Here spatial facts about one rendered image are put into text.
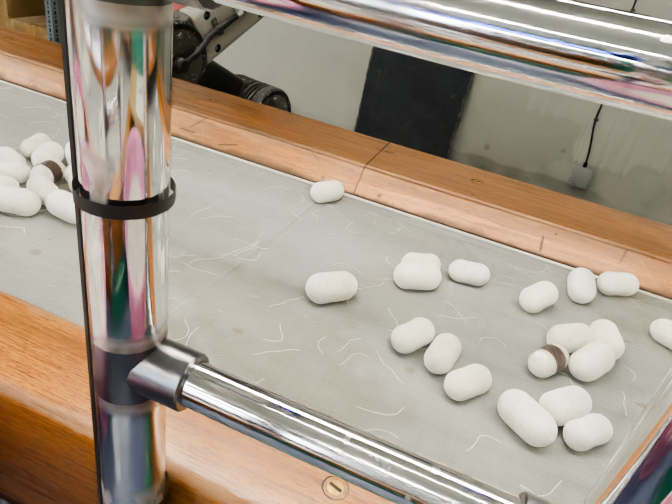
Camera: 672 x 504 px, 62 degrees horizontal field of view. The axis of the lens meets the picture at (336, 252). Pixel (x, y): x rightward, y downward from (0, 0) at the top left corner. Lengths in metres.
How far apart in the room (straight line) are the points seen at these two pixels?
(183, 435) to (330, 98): 2.44
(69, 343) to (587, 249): 0.43
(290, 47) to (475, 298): 2.34
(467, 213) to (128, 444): 0.40
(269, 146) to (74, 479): 0.38
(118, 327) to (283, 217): 0.33
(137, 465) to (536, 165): 2.34
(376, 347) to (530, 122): 2.12
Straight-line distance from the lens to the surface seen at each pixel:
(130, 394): 0.19
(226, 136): 0.61
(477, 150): 2.49
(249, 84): 1.19
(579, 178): 2.44
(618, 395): 0.42
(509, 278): 0.49
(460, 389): 0.34
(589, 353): 0.40
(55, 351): 0.31
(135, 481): 0.23
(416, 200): 0.54
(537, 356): 0.38
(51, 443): 0.30
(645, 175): 2.48
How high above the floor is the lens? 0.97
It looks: 31 degrees down
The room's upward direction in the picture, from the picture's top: 11 degrees clockwise
